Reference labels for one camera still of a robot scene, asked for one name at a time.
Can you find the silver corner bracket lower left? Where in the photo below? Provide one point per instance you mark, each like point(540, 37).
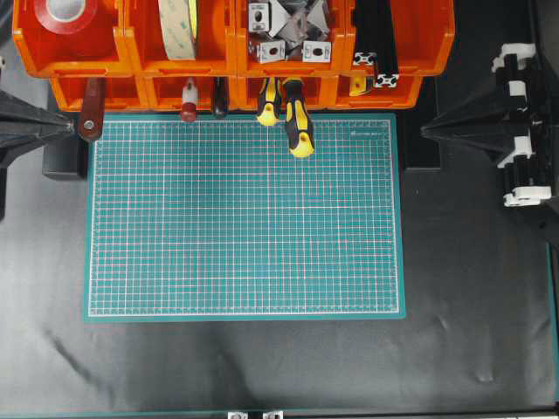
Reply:
point(266, 52)

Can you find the silver corner bracket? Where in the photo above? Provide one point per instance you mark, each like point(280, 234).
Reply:
point(266, 52)
point(259, 17)
point(316, 51)

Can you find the black aluminium profile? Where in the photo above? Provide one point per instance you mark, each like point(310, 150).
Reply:
point(384, 45)
point(364, 19)

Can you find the silver corner bracket lower right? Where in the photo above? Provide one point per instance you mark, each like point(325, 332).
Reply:
point(316, 51)

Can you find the silver bracket bottom edge right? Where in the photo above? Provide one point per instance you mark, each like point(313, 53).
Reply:
point(273, 415)

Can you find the silver bracket bottom edge left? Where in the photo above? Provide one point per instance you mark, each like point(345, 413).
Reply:
point(237, 415)

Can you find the yellow black tool in bin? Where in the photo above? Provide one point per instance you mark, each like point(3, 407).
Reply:
point(361, 85)

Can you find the short yellow black screwdriver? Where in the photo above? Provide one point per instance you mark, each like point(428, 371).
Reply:
point(269, 103)

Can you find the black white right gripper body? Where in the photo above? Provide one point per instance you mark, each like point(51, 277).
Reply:
point(516, 124)

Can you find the red white tool handle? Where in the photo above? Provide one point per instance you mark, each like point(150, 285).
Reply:
point(188, 111)

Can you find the red tape roll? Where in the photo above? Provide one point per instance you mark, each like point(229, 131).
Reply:
point(65, 17)

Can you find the orange bin lower right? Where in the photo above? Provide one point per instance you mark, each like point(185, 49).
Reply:
point(403, 96)

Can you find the green cutting mat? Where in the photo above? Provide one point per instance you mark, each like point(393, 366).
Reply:
point(217, 221)

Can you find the black aluminium profile left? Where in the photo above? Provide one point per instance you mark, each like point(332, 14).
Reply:
point(364, 19)

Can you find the black aluminium profile right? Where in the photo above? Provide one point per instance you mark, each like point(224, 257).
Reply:
point(384, 45)

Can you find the silver corner bracket top left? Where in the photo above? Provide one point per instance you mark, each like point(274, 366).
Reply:
point(259, 17)

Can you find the silver bracket edge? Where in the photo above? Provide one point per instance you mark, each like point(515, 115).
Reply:
point(237, 415)
point(273, 415)

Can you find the grey bracket pile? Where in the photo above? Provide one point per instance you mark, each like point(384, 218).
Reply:
point(296, 21)

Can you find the orange bin upper right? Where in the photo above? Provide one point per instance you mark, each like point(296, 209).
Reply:
point(424, 33)

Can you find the beige foam tape roll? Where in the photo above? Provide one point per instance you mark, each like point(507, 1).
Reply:
point(178, 21)

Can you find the brown wooden tool handle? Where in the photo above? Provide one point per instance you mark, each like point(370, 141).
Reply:
point(92, 111)

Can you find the orange bin lower left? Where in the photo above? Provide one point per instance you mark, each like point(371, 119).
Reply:
point(122, 94)

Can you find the orange bin upper left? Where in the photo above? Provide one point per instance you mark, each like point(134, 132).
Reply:
point(97, 51)

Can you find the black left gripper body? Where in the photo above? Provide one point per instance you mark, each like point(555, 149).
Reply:
point(25, 127)

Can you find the dark brown tool handle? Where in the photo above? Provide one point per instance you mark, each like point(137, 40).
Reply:
point(219, 100)

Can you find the long yellow black screwdriver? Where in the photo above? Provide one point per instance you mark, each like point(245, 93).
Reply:
point(299, 126)

